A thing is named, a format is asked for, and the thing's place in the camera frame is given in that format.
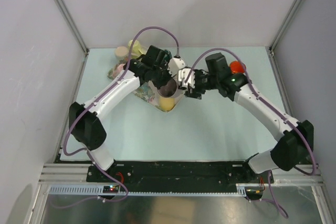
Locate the pale yellow green mug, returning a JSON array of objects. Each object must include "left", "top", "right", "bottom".
[{"left": 128, "top": 40, "right": 147, "bottom": 59}]

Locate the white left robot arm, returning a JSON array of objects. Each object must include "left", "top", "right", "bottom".
[{"left": 69, "top": 46, "right": 173, "bottom": 182}]

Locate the beige mug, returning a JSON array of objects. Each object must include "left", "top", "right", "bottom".
[{"left": 114, "top": 46, "right": 129, "bottom": 60}]

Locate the pink octagonal mug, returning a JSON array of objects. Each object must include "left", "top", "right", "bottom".
[{"left": 112, "top": 63, "right": 125, "bottom": 78}]

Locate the orange mug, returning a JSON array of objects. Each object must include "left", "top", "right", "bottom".
[{"left": 229, "top": 61, "right": 246, "bottom": 74}]

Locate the grey slotted cable duct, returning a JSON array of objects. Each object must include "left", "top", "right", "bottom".
[{"left": 49, "top": 185, "right": 261, "bottom": 197}]

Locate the dark green mug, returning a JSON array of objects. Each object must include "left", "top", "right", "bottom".
[{"left": 164, "top": 49, "right": 172, "bottom": 60}]

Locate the purple mug black handle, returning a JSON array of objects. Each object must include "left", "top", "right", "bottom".
[{"left": 158, "top": 79, "right": 183, "bottom": 98}]

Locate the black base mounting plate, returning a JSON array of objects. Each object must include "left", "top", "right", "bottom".
[{"left": 86, "top": 161, "right": 268, "bottom": 194}]

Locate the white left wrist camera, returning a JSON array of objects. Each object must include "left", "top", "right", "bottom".
[{"left": 167, "top": 57, "right": 187, "bottom": 77}]

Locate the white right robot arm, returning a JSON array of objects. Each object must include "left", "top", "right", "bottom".
[{"left": 177, "top": 52, "right": 314, "bottom": 183}]

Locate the leaf pattern serving tray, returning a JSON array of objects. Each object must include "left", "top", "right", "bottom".
[{"left": 107, "top": 57, "right": 183, "bottom": 112}]

